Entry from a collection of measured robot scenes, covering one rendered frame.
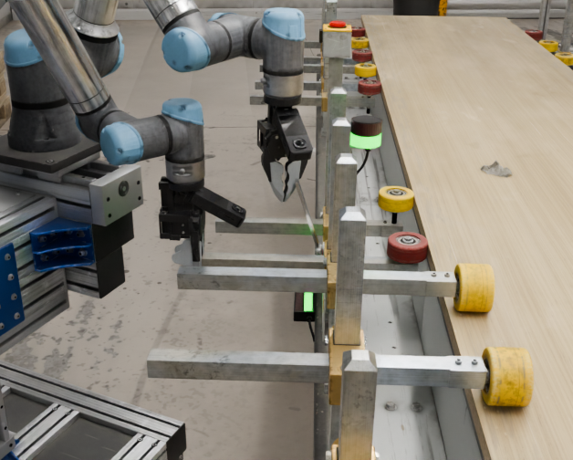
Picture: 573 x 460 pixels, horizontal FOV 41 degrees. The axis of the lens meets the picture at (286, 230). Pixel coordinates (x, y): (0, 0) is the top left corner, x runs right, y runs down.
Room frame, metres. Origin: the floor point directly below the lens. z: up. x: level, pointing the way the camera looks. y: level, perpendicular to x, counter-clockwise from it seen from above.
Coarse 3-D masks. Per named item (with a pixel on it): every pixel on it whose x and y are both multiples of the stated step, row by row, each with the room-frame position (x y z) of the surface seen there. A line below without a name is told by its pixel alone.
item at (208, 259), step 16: (208, 256) 1.39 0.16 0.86; (224, 256) 1.39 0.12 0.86; (240, 256) 1.39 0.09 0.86; (256, 256) 1.40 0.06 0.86; (272, 256) 1.40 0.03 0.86; (288, 256) 1.40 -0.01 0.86; (304, 256) 1.40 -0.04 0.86; (320, 256) 1.40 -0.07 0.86; (368, 256) 1.40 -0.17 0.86; (384, 256) 1.40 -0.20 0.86
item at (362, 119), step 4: (356, 116) 1.45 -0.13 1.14; (360, 116) 1.45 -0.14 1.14; (364, 116) 1.45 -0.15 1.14; (368, 116) 1.45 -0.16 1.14; (372, 116) 1.45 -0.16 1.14; (352, 120) 1.42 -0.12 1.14; (356, 120) 1.42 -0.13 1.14; (360, 120) 1.42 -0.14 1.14; (364, 120) 1.42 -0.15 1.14; (368, 120) 1.42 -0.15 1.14; (372, 120) 1.42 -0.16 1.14; (376, 120) 1.42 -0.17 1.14; (360, 136) 1.40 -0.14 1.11; (364, 136) 1.40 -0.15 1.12; (368, 136) 1.40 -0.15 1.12; (372, 136) 1.40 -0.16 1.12; (360, 148) 1.41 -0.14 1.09; (372, 148) 1.41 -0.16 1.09; (368, 152) 1.43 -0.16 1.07; (368, 156) 1.43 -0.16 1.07; (364, 160) 1.43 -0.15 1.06; (364, 164) 1.43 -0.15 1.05; (360, 168) 1.43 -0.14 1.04
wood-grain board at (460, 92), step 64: (384, 64) 2.94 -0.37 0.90; (448, 64) 2.95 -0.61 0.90; (512, 64) 2.96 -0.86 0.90; (448, 128) 2.14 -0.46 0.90; (512, 128) 2.15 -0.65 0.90; (448, 192) 1.65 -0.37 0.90; (512, 192) 1.66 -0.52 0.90; (448, 256) 1.32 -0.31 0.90; (512, 256) 1.33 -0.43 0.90; (448, 320) 1.11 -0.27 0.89; (512, 320) 1.09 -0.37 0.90; (512, 448) 0.78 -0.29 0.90
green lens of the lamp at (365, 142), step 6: (354, 138) 1.41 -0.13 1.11; (360, 138) 1.40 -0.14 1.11; (366, 138) 1.40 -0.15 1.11; (372, 138) 1.40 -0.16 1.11; (378, 138) 1.41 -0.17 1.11; (354, 144) 1.41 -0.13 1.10; (360, 144) 1.40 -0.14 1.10; (366, 144) 1.40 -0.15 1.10; (372, 144) 1.40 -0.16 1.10; (378, 144) 1.41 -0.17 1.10
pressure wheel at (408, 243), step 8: (400, 232) 1.42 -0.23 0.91; (408, 232) 1.42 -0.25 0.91; (392, 240) 1.38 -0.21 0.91; (400, 240) 1.39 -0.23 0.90; (408, 240) 1.38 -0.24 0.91; (416, 240) 1.39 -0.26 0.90; (424, 240) 1.38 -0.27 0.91; (392, 248) 1.36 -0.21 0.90; (400, 248) 1.35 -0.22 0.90; (408, 248) 1.35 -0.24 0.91; (416, 248) 1.35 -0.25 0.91; (424, 248) 1.36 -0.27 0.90; (392, 256) 1.36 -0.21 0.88; (400, 256) 1.35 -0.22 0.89; (408, 256) 1.35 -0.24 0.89; (416, 256) 1.35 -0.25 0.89; (424, 256) 1.36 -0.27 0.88
